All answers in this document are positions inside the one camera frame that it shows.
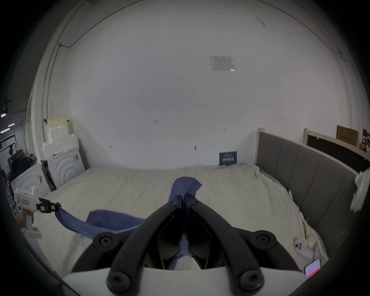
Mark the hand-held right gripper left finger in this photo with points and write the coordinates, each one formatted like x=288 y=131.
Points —
x=135 y=245

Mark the paper sheet on wall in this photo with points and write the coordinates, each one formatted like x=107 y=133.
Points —
x=222 y=63

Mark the dark blue shirt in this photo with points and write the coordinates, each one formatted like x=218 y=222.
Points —
x=115 y=221

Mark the person's left hand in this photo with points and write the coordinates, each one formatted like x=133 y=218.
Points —
x=20 y=220

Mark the white hand controller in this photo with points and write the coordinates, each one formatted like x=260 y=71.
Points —
x=302 y=245

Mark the dark blue book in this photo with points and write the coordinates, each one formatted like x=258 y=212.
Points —
x=227 y=158

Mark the phone with red screen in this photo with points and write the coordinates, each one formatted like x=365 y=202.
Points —
x=313 y=267

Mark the white appliance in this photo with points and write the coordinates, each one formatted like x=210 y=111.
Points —
x=29 y=179

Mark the dark headboard with wooden frame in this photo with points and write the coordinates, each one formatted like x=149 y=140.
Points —
x=332 y=149

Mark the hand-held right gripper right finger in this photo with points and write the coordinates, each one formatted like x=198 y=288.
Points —
x=231 y=245

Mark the grey padded headboard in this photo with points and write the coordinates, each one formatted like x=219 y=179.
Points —
x=303 y=173

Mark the white cloth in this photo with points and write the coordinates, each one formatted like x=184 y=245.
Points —
x=362 y=189

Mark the white washing machine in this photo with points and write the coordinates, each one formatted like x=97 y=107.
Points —
x=66 y=170

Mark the bed with beige sheet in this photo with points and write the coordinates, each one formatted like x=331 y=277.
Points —
x=130 y=188

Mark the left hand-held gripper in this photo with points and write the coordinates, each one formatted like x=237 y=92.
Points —
x=26 y=199

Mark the brown carton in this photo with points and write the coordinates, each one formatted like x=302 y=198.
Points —
x=347 y=135

